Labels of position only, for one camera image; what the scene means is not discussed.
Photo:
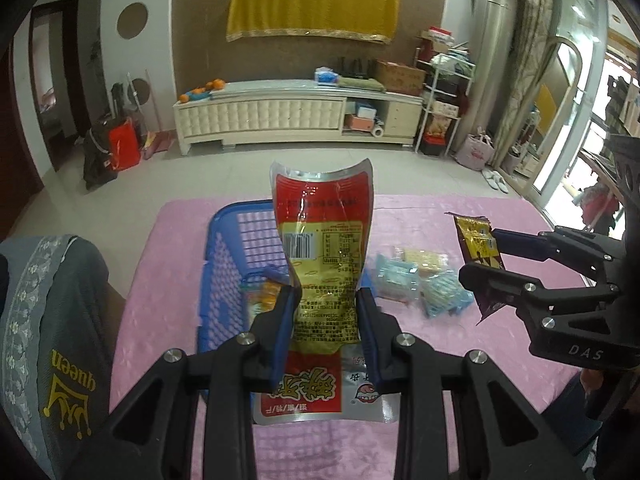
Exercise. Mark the oranges on plate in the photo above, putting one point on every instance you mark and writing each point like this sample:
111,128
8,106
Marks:
203,92

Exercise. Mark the arched standing mirror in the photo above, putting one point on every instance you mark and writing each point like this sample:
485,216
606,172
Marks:
547,103

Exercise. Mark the pink satin tablecloth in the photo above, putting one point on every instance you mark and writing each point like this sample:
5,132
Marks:
161,313

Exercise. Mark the black bag on floor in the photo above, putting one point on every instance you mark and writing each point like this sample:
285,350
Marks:
98,169

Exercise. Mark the grey queen chair cover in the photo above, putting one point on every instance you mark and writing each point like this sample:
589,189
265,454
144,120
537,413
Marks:
55,360

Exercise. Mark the white TV cabinet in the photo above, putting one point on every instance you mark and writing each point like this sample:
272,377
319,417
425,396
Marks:
296,111

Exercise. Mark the light blue candy bag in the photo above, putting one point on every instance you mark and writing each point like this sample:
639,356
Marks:
442,293
396,280

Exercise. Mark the purple yellow snack packet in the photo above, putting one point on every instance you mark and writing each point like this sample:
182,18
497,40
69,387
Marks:
479,249

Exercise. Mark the pink tote bag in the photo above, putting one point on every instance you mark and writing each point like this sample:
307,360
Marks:
476,152

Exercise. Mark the silver standing air conditioner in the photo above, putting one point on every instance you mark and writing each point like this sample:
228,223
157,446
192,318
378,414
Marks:
489,48

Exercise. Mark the patterned curtain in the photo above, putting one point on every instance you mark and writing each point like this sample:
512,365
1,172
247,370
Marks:
532,32

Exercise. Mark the blue tissue pack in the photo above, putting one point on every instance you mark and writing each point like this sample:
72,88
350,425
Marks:
325,75

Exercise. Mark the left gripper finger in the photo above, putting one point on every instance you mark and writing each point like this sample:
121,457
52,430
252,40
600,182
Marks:
585,306
600,258

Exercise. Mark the green folded cloth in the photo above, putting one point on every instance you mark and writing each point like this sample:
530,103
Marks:
366,84

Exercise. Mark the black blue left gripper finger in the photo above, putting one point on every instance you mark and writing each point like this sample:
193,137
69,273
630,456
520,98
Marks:
150,433
499,433

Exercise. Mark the blue plastic basket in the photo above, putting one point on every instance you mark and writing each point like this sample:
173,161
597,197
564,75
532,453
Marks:
243,249

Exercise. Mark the white metal shelf rack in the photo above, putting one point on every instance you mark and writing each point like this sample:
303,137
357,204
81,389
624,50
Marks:
448,78

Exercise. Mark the yellow cloth cover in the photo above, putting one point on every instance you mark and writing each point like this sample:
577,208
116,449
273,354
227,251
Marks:
361,20

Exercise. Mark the red bag on floor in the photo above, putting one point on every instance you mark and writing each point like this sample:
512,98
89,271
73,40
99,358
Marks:
124,145

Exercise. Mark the red silver snack pouch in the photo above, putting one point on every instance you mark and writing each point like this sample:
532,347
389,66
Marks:
324,220

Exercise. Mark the orange snack packet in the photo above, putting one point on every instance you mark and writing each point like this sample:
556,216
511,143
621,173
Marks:
260,290

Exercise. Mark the wooden drying rack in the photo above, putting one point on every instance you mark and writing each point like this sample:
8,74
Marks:
601,203

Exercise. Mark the cardboard box on cabinet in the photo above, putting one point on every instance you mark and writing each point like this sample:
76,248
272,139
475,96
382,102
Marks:
398,78

